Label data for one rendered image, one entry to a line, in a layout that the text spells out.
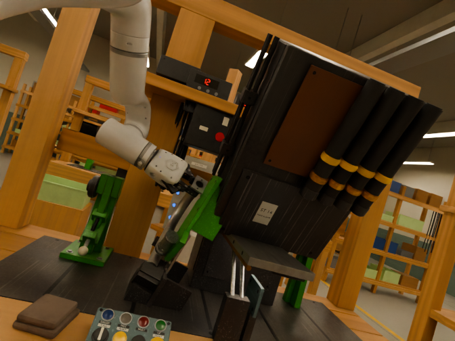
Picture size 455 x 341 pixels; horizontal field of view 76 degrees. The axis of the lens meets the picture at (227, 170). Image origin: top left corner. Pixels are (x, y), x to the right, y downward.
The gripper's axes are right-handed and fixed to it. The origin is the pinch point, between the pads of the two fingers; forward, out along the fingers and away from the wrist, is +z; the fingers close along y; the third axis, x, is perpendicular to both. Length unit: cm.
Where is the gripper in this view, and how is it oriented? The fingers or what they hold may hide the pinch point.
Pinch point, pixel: (194, 187)
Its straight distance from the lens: 90.0
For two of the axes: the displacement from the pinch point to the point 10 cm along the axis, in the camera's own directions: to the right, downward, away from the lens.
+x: -5.1, 5.6, 6.5
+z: 8.2, 5.4, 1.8
